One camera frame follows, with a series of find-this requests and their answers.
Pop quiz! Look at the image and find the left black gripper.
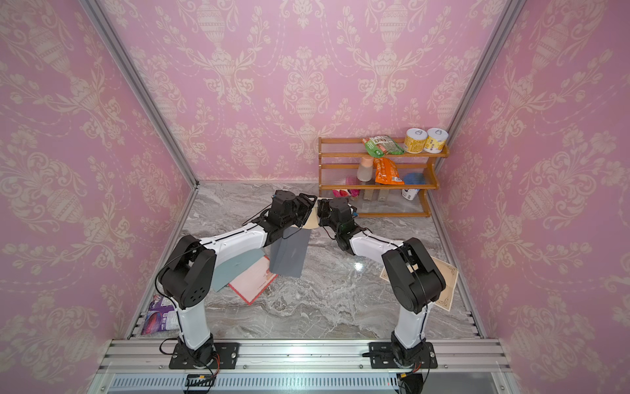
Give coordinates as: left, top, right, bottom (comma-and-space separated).
281, 192, 318, 230

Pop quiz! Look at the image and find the cream letter paper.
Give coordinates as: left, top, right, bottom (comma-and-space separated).
303, 206, 320, 230

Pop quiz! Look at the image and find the grey envelope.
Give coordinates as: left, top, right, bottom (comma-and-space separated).
269, 227, 312, 278

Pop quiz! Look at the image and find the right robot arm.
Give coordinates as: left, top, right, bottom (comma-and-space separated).
317, 198, 446, 369

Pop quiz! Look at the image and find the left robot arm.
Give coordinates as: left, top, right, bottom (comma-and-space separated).
155, 190, 318, 355

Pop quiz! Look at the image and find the teal green envelope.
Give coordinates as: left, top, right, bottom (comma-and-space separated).
210, 250, 265, 292

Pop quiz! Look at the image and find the tan bordered certificate paper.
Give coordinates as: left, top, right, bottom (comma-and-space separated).
380, 255, 459, 312

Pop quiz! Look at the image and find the magenta pink item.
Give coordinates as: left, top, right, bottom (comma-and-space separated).
332, 177, 360, 200

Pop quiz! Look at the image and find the pink beige bottle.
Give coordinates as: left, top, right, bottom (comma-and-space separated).
357, 156, 374, 182

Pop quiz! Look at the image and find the wooden three-tier shelf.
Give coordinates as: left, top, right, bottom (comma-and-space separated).
318, 138, 450, 218

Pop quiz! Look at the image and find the orange snack bag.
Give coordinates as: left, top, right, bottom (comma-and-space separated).
374, 158, 405, 186

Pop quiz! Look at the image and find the green snack packet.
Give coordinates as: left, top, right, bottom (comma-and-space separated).
363, 136, 405, 159

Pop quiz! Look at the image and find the white cup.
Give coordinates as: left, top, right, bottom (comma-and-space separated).
401, 189, 419, 201

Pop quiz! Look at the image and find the blue cloth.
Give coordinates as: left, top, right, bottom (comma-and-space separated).
402, 172, 426, 188

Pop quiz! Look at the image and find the red bordered pink card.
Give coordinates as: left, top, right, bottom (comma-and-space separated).
228, 256, 277, 305

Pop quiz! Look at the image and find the yellow can left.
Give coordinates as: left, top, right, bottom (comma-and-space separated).
404, 127, 428, 154

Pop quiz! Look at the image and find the yellow can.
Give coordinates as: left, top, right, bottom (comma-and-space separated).
404, 127, 428, 154
423, 127, 449, 154

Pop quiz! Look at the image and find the yellow can right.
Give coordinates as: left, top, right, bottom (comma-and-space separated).
423, 127, 449, 154

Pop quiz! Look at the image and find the purple snack bag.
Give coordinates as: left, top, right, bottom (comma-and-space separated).
141, 294, 179, 335

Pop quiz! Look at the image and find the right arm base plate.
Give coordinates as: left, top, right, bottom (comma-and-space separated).
362, 341, 438, 370

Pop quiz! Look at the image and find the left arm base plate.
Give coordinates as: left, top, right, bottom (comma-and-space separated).
169, 340, 241, 371

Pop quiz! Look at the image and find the aluminium front rail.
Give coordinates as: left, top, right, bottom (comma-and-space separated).
89, 339, 519, 393

